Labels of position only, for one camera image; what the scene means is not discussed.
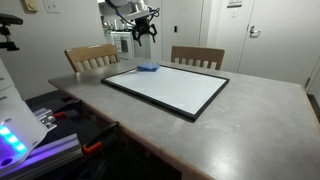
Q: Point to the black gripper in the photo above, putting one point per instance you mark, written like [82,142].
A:
[143,25]

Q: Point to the blue towel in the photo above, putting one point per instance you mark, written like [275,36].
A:
[148,67]

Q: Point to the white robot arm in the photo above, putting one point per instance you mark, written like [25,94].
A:
[116,2]

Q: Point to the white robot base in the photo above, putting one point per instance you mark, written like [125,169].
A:
[16,116]

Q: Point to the black framed whiteboard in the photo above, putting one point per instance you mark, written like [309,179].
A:
[166,88]

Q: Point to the white kitchen appliance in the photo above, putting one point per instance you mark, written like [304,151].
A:
[130,46]

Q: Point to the black door latch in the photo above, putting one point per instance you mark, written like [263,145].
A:
[175,29]

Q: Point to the white door with latch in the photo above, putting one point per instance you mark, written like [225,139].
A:
[186,20]

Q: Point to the brown wooden chair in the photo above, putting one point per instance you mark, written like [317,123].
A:
[196,52]

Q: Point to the light wooden chair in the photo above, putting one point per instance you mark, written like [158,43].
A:
[90,52]

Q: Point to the orange and black clamp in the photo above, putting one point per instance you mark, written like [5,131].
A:
[100,135]
[71,106]

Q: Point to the black robot stand surface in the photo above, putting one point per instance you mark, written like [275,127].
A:
[73,128]

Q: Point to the short aluminium extrusion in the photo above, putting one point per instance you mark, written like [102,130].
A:
[45,116]

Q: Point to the white door with lever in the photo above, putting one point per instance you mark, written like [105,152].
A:
[283,40]

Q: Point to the long aluminium extrusion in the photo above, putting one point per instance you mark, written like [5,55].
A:
[50,151]

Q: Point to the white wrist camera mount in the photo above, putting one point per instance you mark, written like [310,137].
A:
[138,15]

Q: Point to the small white wall plate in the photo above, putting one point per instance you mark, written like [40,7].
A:
[234,14]

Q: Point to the wall sign plate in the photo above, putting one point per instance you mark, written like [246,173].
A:
[235,3]

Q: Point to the white double switch plate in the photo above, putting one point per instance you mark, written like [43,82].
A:
[51,5]

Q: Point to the beige wall thermostat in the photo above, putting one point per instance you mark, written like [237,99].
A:
[30,5]

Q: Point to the black camera on mount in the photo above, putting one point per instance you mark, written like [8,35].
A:
[8,19]

